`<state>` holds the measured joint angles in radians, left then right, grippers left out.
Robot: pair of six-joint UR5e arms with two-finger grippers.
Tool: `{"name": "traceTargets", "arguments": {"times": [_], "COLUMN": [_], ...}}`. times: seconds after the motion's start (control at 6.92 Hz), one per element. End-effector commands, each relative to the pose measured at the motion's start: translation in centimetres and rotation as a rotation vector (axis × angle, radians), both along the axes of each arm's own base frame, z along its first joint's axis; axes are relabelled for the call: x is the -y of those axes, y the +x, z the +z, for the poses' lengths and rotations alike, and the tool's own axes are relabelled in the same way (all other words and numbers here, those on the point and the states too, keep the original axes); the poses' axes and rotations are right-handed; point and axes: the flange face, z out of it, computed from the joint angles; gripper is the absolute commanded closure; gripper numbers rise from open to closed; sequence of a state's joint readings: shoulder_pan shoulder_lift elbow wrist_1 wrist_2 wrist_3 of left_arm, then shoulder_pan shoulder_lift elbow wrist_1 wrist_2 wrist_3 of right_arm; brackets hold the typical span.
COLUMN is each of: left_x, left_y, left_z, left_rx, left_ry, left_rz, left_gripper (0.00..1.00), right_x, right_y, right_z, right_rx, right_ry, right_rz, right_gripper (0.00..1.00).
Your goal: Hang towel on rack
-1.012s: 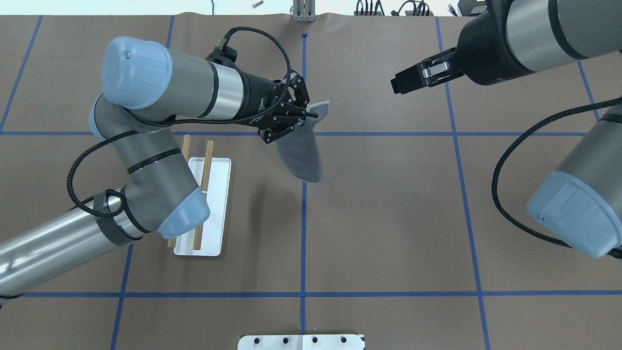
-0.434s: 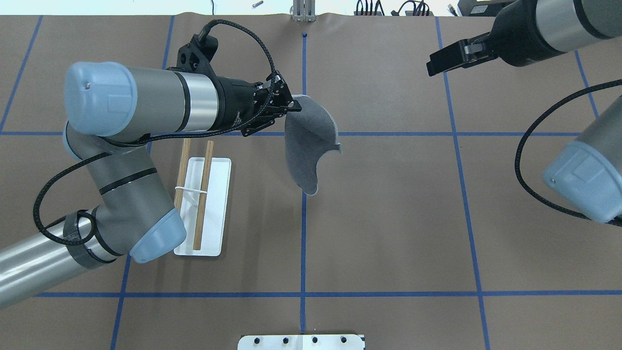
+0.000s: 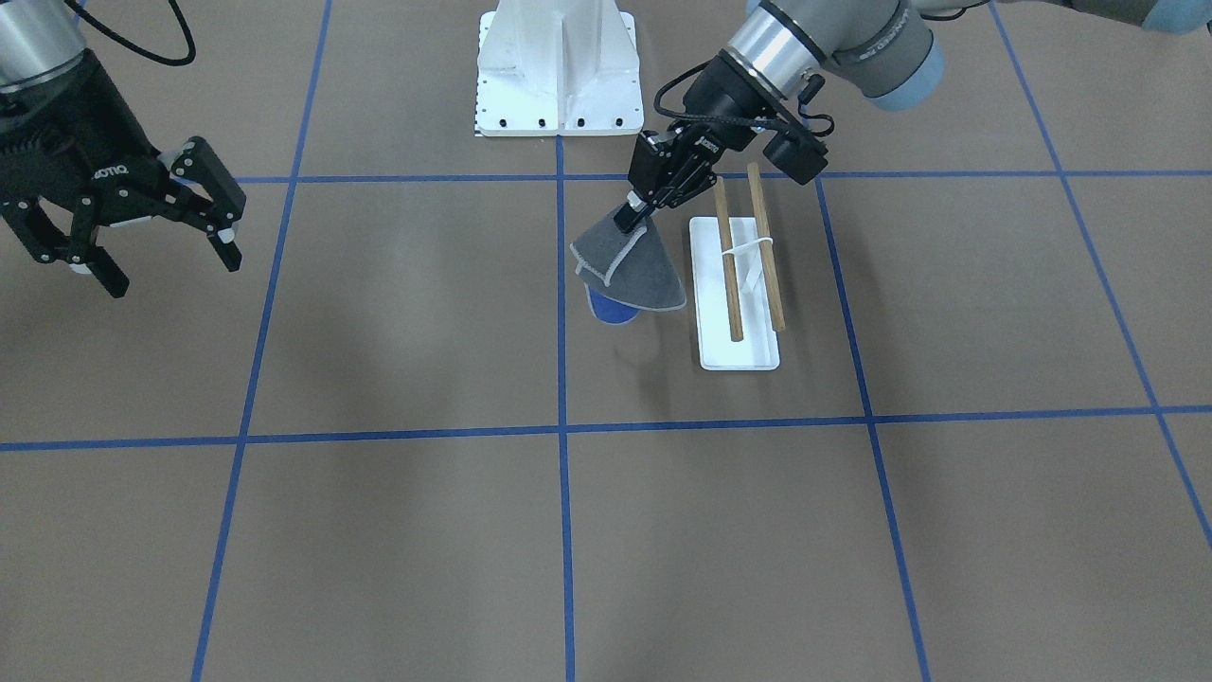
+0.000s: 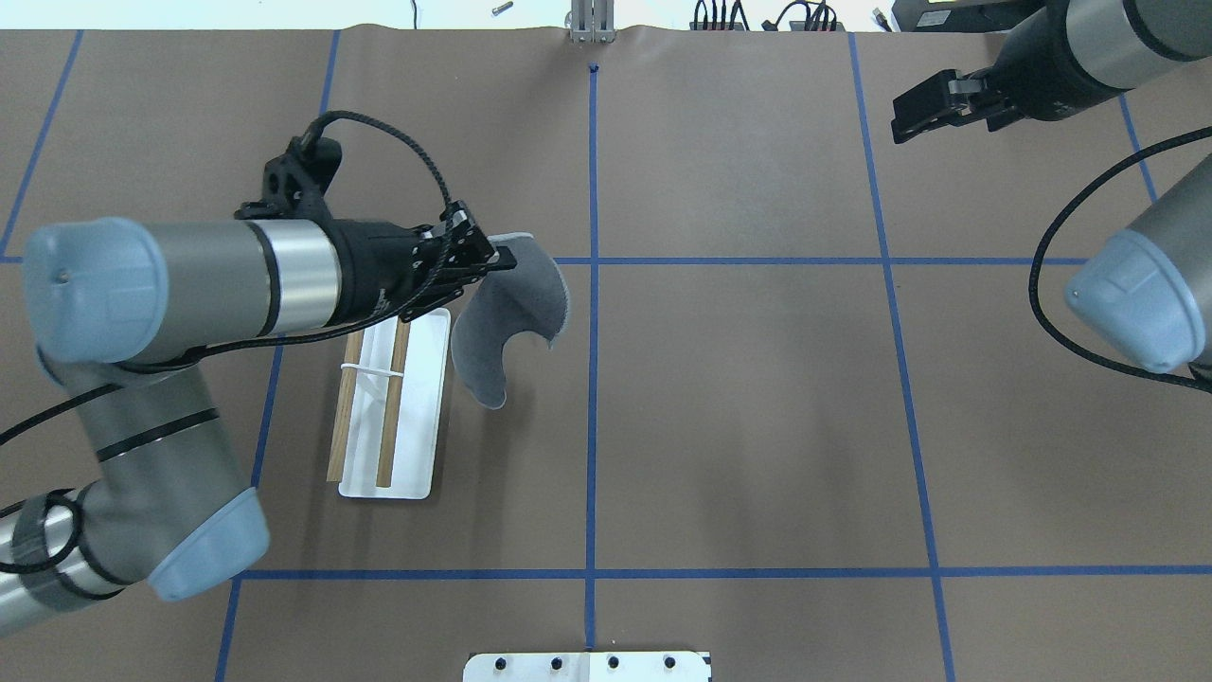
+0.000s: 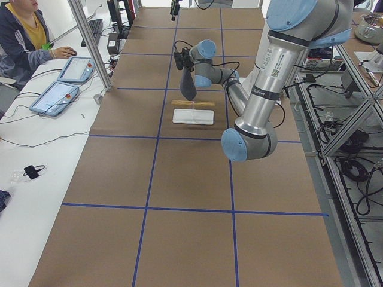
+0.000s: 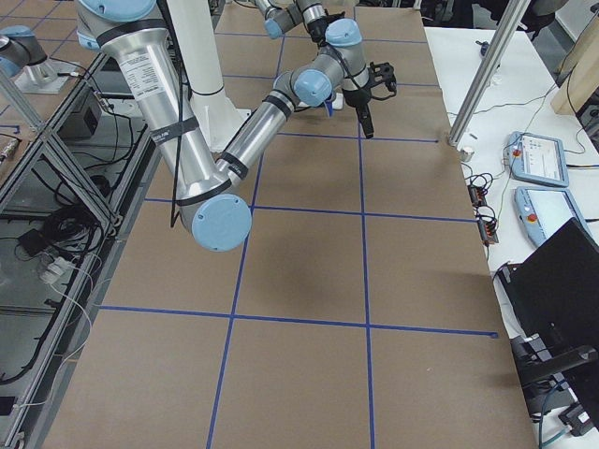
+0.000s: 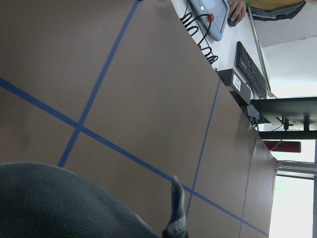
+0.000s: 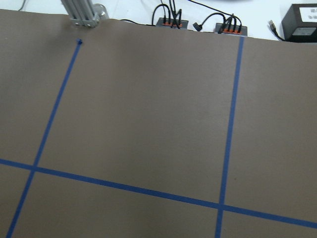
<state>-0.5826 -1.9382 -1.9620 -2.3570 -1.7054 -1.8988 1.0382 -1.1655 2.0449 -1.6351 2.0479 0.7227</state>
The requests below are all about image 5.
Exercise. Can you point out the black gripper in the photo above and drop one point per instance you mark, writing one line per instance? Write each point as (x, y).
(187, 61)
(175, 9)

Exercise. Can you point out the grey towel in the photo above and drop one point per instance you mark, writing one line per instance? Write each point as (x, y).
(187, 86)

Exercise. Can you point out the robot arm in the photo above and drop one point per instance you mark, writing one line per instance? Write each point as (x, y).
(292, 26)

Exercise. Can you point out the outer wooden rack rod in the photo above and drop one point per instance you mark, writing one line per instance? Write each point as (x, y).
(179, 102)

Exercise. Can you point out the wooden rack rod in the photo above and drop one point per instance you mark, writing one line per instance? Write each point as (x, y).
(206, 104)
(179, 102)

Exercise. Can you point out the inner wooden rack rod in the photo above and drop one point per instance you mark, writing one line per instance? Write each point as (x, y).
(206, 104)

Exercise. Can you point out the white rack base with stand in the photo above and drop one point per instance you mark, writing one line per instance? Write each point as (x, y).
(193, 116)

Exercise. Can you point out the black power adapter box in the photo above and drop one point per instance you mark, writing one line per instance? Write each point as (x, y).
(113, 44)

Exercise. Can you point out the black keyboard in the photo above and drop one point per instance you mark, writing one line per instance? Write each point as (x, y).
(96, 27)

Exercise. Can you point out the small metal cylinder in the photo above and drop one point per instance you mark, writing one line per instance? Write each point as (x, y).
(98, 99)

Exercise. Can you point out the far blue teach pendant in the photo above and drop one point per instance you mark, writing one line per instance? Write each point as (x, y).
(76, 70)

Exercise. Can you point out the blue teach pendant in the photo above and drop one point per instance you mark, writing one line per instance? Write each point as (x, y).
(76, 70)
(55, 99)

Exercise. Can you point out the near blue teach pendant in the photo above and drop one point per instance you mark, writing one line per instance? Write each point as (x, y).
(55, 99)

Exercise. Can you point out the seated person in jacket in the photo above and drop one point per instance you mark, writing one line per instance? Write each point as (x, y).
(24, 35)

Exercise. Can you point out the metal cooking pot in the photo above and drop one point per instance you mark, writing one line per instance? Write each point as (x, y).
(370, 29)

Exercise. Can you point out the clear plastic bag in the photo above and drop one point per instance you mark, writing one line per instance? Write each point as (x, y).
(19, 177)

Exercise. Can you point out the dark blue cloth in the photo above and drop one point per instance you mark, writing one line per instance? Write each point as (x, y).
(4, 195)

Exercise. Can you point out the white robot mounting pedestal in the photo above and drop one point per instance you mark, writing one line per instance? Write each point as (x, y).
(248, 81)

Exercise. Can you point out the aluminium frame post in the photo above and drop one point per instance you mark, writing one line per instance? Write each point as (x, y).
(91, 45)

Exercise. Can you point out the small black device with cable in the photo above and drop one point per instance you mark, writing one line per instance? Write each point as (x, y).
(32, 172)

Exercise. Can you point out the aluminium side frame rail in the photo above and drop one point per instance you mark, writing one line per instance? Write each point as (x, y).
(340, 115)

